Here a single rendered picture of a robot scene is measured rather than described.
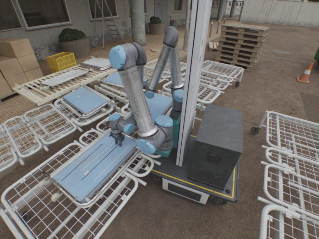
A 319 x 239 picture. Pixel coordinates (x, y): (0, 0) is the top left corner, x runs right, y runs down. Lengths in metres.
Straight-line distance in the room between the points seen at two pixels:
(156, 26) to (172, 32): 9.32
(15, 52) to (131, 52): 3.86
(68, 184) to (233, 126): 1.40
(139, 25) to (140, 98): 6.81
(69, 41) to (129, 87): 5.80
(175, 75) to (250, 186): 1.51
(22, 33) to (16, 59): 2.69
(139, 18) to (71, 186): 7.03
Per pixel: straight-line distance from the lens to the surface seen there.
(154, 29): 10.84
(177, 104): 1.59
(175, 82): 1.69
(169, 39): 1.42
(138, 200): 1.85
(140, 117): 1.02
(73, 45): 6.58
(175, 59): 1.60
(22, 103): 4.32
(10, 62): 4.59
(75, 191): 1.40
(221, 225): 1.85
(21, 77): 4.71
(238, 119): 1.53
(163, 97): 2.26
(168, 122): 1.19
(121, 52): 0.90
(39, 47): 7.41
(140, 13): 7.67
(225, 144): 1.24
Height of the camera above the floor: 1.67
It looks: 38 degrees down
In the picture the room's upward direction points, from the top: straight up
